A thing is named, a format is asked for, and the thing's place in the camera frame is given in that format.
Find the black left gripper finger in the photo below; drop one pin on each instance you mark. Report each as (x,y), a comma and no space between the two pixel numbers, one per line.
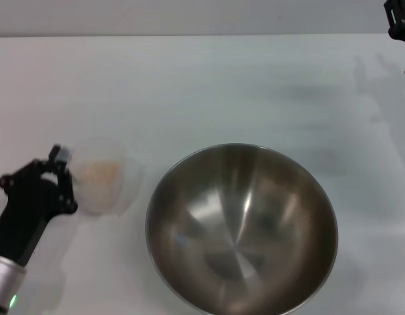
(66,190)
(25,170)

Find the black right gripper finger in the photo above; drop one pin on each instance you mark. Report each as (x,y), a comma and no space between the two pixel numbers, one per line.
(400,31)

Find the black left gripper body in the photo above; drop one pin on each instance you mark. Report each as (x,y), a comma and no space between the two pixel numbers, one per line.
(21,223)

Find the white rice grains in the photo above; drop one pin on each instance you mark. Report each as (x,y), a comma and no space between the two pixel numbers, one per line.
(98,178)

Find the translucent plastic measuring cup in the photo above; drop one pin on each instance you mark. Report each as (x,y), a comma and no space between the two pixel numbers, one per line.
(130,183)

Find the stainless steel mixing bowl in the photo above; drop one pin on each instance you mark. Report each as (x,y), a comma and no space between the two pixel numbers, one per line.
(241,236)

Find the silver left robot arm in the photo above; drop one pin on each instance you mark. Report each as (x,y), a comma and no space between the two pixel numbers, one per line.
(5,282)

